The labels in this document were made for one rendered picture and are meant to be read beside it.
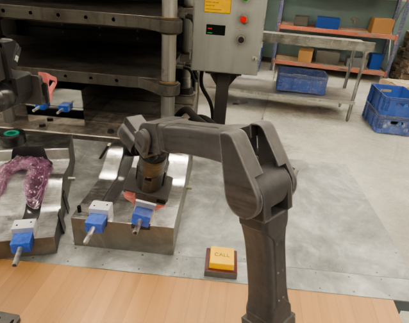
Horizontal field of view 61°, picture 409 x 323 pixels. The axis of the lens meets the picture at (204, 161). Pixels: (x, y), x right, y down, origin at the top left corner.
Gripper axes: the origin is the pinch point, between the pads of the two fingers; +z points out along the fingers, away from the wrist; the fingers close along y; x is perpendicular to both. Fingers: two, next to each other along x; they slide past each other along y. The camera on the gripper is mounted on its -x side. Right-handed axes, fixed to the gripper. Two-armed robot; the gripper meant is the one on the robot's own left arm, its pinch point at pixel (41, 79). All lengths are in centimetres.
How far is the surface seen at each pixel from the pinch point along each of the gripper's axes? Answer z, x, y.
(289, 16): 655, 14, -108
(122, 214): -7.5, 30.8, -21.9
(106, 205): -7.9, 28.4, -18.0
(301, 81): 361, 70, -112
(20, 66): 65, 14, 51
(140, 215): -13.1, 25.9, -28.7
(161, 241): -9.8, 35.7, -32.9
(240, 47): 77, -1, -44
